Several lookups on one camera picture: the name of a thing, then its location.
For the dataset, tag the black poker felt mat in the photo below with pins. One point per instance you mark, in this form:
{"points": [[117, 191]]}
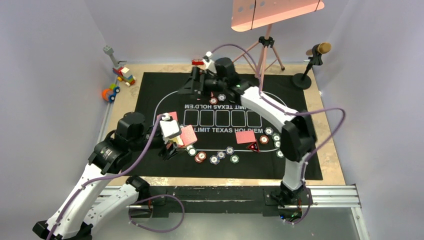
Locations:
{"points": [[215, 127]]}

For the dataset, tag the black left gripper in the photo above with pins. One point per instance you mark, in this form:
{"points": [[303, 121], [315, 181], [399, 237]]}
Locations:
{"points": [[172, 148]]}

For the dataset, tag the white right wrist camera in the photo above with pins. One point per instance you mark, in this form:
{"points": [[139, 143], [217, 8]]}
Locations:
{"points": [[208, 62]]}

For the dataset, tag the colourful toy block train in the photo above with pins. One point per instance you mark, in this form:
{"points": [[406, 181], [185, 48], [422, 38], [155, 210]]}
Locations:
{"points": [[123, 73]]}

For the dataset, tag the red playing card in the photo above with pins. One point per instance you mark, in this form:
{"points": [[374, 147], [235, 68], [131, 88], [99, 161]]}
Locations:
{"points": [[244, 137], [173, 116]]}

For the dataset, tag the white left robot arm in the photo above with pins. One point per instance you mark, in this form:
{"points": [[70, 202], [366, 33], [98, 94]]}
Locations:
{"points": [[105, 187]]}

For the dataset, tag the gold microphone on stand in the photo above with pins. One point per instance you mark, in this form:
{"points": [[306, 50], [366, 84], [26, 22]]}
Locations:
{"points": [[301, 80]]}

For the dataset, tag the red playing card box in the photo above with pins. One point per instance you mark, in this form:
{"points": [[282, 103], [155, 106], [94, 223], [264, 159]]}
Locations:
{"points": [[187, 137]]}

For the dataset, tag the red triangular dealer button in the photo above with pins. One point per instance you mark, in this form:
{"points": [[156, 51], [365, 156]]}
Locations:
{"points": [[254, 147]]}

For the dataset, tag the pink music stand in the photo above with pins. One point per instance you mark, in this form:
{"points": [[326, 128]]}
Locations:
{"points": [[251, 14]]}

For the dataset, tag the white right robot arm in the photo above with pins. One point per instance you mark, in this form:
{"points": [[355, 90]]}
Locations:
{"points": [[295, 128]]}

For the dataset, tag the orange toy wheel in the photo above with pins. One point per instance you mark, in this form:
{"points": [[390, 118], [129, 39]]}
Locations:
{"points": [[109, 94]]}

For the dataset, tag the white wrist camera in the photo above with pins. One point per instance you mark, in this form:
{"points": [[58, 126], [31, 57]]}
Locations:
{"points": [[170, 128], [208, 62]]}

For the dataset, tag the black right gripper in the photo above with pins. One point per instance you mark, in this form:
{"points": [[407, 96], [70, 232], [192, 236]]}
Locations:
{"points": [[197, 74]]}

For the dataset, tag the red toy block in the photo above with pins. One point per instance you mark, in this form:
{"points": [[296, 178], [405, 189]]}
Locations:
{"points": [[197, 62]]}

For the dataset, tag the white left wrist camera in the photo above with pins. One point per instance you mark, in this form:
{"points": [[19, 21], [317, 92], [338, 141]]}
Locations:
{"points": [[170, 128]]}

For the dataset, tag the red poker chip stack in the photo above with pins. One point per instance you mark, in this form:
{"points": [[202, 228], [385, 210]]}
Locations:
{"points": [[200, 157]]}

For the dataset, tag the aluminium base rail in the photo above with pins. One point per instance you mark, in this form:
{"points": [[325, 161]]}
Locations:
{"points": [[239, 199]]}

